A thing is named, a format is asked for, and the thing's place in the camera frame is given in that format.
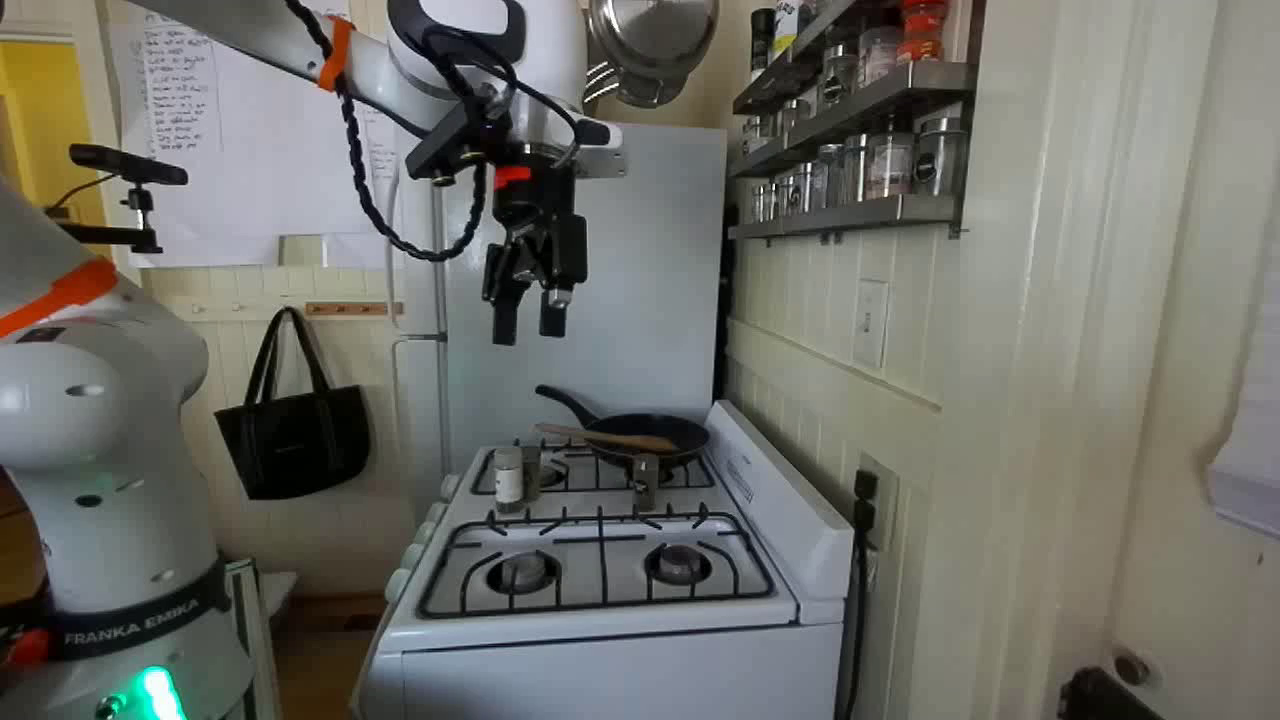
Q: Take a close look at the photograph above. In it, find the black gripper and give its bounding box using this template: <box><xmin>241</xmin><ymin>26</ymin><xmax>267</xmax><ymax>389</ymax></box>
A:
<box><xmin>479</xmin><ymin>175</ymin><xmax>591</xmax><ymax>349</ymax></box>

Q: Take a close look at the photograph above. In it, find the wooden spoon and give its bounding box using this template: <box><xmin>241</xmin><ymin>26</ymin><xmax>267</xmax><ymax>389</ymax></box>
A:
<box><xmin>568</xmin><ymin>423</ymin><xmax>685</xmax><ymax>461</ymax></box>

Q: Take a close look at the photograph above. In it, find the black burner grate under pan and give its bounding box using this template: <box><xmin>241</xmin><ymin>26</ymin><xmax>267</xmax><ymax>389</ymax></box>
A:
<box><xmin>464</xmin><ymin>443</ymin><xmax>719</xmax><ymax>502</ymax></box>

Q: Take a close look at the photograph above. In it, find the black frying pan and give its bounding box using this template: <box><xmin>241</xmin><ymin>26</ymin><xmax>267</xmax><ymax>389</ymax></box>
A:
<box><xmin>534</xmin><ymin>380</ymin><xmax>718</xmax><ymax>467</ymax></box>

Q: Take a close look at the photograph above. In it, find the white refrigerator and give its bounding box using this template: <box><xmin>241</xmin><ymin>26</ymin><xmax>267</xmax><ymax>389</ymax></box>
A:
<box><xmin>386</xmin><ymin>121</ymin><xmax>733</xmax><ymax>487</ymax></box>

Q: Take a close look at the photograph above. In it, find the small white shaker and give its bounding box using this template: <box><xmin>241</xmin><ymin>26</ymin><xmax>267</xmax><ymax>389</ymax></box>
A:
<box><xmin>488</xmin><ymin>443</ymin><xmax>534</xmax><ymax>513</ymax></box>

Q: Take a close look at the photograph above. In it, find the small metal cylinder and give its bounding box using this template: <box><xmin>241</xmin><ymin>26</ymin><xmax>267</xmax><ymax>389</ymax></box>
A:
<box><xmin>628</xmin><ymin>451</ymin><xmax>668</xmax><ymax>525</ymax></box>

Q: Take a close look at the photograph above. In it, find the small hanging steel pot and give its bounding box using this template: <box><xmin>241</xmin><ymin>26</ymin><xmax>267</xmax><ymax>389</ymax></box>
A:
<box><xmin>581</xmin><ymin>51</ymin><xmax>698</xmax><ymax>113</ymax></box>

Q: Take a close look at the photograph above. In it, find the large black burner grate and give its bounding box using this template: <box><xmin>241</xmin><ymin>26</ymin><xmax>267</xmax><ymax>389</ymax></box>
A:
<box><xmin>413</xmin><ymin>507</ymin><xmax>781</xmax><ymax>624</ymax></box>

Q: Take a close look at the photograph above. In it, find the black tote bag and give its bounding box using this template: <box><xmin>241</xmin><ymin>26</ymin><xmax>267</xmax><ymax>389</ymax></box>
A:
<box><xmin>214</xmin><ymin>303</ymin><xmax>378</xmax><ymax>504</ymax></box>

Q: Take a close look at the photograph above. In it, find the large hanging steel pot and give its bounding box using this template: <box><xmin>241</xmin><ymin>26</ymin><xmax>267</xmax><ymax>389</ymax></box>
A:
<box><xmin>583</xmin><ymin>0</ymin><xmax>723</xmax><ymax>79</ymax></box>

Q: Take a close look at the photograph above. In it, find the white handwritten paper sheet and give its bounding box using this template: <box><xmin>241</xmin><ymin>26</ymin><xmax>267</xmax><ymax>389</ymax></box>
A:
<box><xmin>99</xmin><ymin>0</ymin><xmax>407</xmax><ymax>271</ymax></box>

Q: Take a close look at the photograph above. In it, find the metal spice rack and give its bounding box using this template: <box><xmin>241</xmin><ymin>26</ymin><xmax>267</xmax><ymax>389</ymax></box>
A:
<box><xmin>723</xmin><ymin>0</ymin><xmax>985</xmax><ymax>250</ymax></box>

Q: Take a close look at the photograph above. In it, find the white gas stove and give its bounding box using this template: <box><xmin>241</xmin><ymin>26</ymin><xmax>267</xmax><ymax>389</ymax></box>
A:
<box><xmin>348</xmin><ymin>395</ymin><xmax>862</xmax><ymax>720</ymax></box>

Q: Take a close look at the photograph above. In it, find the small glass spice jar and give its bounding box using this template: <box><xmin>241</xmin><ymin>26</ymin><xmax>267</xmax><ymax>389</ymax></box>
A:
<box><xmin>865</xmin><ymin>130</ymin><xmax>920</xmax><ymax>203</ymax></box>

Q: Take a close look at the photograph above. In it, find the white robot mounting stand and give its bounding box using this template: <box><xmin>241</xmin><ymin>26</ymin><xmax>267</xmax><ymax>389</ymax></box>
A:
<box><xmin>221</xmin><ymin>557</ymin><xmax>299</xmax><ymax>720</ymax></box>

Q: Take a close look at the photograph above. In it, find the large glass spice jar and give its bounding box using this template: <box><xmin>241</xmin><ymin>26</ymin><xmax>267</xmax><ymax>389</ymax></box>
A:
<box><xmin>913</xmin><ymin>106</ymin><xmax>967</xmax><ymax>203</ymax></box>

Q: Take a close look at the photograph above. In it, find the red spice jar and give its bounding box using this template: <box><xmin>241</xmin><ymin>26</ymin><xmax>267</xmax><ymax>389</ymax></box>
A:
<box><xmin>898</xmin><ymin>0</ymin><xmax>956</xmax><ymax>63</ymax></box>

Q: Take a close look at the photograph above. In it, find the white panel door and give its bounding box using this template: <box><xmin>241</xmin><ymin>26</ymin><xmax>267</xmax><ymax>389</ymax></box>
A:
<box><xmin>1092</xmin><ymin>0</ymin><xmax>1280</xmax><ymax>720</ymax></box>

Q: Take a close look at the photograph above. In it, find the wooden coat hook rail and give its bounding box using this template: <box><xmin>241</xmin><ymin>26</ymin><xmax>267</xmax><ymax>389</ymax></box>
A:
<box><xmin>299</xmin><ymin>295</ymin><xmax>407</xmax><ymax>325</ymax></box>

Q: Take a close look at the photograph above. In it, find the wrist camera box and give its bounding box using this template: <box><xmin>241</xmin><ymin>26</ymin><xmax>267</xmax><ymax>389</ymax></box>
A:
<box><xmin>535</xmin><ymin>117</ymin><xmax>632</xmax><ymax>182</ymax></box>

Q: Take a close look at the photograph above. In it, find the black corrugated cable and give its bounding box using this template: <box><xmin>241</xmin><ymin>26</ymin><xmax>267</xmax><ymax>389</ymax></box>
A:
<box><xmin>285</xmin><ymin>0</ymin><xmax>495</xmax><ymax>263</ymax></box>

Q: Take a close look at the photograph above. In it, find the small white wall box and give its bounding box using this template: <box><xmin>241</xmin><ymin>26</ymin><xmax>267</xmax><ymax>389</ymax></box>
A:
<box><xmin>277</xmin><ymin>230</ymin><xmax>338</xmax><ymax>271</ymax></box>

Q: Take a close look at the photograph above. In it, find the white light switch plate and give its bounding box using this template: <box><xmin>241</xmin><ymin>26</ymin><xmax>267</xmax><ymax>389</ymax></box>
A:
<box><xmin>848</xmin><ymin>271</ymin><xmax>898</xmax><ymax>376</ymax></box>

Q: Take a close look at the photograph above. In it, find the white wall outlet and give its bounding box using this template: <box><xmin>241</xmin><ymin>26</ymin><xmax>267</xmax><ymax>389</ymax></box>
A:
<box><xmin>848</xmin><ymin>449</ymin><xmax>906</xmax><ymax>552</ymax></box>

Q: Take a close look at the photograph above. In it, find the black camera on stand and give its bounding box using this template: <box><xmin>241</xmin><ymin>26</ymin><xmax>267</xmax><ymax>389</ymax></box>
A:
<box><xmin>43</xmin><ymin>139</ymin><xmax>198</xmax><ymax>260</ymax></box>

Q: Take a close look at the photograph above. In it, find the black power cord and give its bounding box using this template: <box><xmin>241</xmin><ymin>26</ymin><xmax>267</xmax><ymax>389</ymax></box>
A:
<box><xmin>832</xmin><ymin>466</ymin><xmax>885</xmax><ymax>720</ymax></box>

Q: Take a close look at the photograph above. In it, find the black door handle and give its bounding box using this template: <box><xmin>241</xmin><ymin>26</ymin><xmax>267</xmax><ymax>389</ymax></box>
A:
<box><xmin>1057</xmin><ymin>646</ymin><xmax>1170</xmax><ymax>720</ymax></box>

